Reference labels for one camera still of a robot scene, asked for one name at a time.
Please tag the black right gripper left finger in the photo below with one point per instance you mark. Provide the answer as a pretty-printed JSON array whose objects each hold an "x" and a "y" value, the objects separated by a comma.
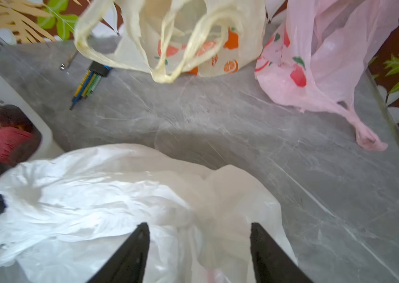
[{"x": 128, "y": 263}]

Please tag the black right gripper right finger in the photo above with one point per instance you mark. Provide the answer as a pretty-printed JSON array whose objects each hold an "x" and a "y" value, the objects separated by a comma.
[{"x": 270, "y": 263}]

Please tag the white plastic bag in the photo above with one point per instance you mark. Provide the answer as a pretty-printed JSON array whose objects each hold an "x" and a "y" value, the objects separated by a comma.
[{"x": 65, "y": 217}]

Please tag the white perforated plastic basket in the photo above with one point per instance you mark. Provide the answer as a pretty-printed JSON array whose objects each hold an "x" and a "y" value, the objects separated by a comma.
[{"x": 48, "y": 148}]

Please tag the pink apple-print plastic bag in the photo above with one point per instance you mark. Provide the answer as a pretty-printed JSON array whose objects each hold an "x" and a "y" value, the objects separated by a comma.
[{"x": 316, "y": 57}]

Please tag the yellow orange-print plastic bag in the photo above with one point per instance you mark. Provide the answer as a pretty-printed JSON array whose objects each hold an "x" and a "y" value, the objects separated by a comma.
[{"x": 170, "y": 38}]

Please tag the small black connector with wires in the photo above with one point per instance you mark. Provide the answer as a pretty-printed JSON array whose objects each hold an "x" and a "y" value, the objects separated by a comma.
[{"x": 96, "y": 72}]

